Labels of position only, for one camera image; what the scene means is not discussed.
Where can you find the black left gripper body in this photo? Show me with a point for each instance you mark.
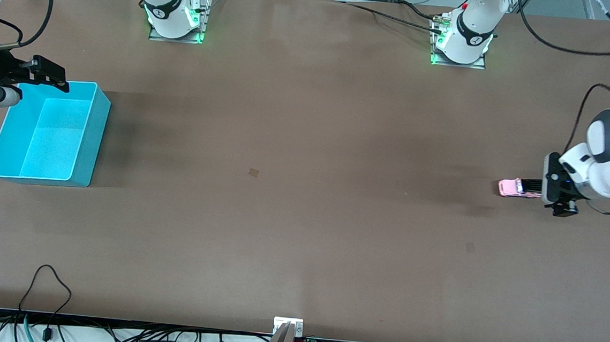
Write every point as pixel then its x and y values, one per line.
pixel 553 180

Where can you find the pink jeep toy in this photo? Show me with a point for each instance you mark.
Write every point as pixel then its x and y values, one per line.
pixel 508 188

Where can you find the teal plastic bin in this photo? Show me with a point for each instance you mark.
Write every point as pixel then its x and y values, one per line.
pixel 54 143

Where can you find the brown tape square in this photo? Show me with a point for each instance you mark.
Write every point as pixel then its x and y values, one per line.
pixel 254 173

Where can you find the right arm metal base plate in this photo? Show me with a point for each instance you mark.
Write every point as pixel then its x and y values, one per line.
pixel 177 39

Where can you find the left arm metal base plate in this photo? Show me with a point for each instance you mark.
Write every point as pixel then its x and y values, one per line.
pixel 457 64

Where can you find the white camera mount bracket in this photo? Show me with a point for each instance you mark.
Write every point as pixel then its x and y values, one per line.
pixel 281 322

